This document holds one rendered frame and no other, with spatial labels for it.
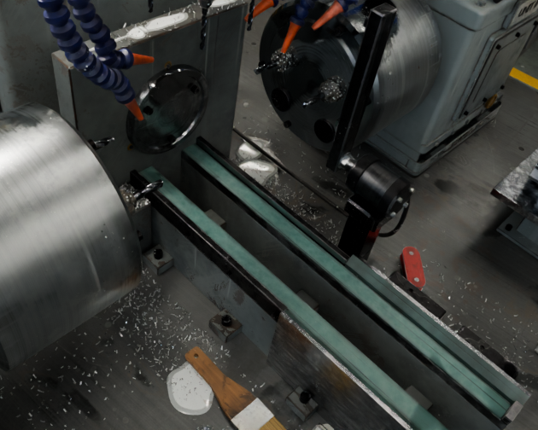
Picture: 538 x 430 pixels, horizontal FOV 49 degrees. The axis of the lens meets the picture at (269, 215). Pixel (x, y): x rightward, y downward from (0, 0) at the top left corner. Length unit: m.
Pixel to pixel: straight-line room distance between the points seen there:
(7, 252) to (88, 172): 0.11
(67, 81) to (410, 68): 0.50
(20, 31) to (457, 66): 0.68
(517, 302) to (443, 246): 0.15
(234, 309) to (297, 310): 0.12
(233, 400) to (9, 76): 0.53
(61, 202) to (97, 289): 0.10
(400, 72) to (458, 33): 0.16
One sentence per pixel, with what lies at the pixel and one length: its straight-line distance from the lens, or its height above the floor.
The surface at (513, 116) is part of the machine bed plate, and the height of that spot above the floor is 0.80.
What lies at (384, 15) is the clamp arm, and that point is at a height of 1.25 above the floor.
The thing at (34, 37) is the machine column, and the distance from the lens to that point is 0.87.
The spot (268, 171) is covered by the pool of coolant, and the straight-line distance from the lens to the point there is 1.13.
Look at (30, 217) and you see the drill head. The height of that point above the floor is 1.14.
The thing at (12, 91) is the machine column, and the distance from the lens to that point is 0.90.
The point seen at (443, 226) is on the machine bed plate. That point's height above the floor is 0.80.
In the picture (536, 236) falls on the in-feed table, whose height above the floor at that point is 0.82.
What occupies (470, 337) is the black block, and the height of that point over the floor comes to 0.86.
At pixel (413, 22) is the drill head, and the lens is 0.97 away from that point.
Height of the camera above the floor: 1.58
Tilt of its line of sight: 47 degrees down
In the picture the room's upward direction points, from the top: 12 degrees clockwise
